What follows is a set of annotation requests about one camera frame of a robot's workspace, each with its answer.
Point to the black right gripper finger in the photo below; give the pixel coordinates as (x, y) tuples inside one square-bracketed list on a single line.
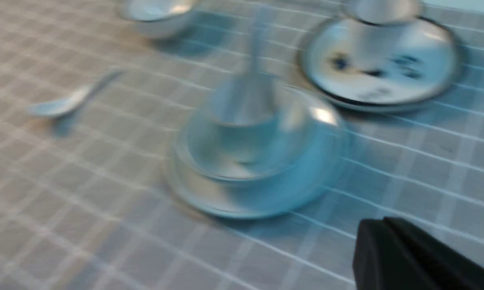
[(395, 254)]

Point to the plain white cup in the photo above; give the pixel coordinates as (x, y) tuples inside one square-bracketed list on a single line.
[(245, 143)]

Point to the large white spoon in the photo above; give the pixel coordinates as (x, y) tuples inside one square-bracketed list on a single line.
[(258, 52)]

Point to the black-rimmed illustrated plate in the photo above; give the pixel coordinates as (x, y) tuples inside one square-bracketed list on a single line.
[(426, 63)]

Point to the plain white plate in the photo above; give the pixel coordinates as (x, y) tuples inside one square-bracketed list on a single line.
[(320, 166)]

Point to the black-rimmed white cup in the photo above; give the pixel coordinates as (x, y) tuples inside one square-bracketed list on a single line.
[(374, 28)]

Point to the grey checked tablecloth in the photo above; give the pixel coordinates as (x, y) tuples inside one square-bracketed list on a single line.
[(82, 202)]

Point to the black-rimmed white bowl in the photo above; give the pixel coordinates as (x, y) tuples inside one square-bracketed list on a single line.
[(158, 19)]

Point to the small white printed spoon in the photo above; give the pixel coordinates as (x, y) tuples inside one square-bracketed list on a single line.
[(77, 98)]

